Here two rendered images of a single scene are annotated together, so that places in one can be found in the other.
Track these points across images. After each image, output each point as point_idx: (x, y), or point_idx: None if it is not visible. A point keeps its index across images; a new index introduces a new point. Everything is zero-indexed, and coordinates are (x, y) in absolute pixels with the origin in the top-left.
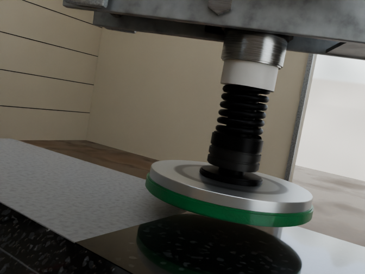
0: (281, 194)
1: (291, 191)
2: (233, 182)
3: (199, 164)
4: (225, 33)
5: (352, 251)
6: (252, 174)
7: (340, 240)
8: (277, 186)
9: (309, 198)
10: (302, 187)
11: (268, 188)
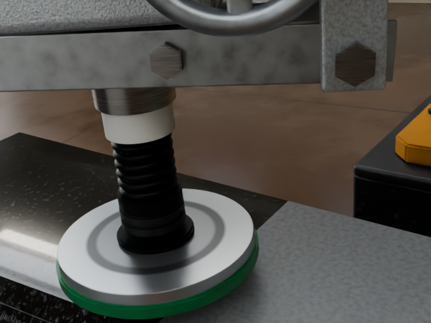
0: (114, 211)
1: (90, 228)
2: None
3: (188, 267)
4: None
5: (37, 262)
6: (124, 236)
7: (27, 282)
8: (100, 234)
9: (82, 217)
10: (59, 248)
11: (119, 222)
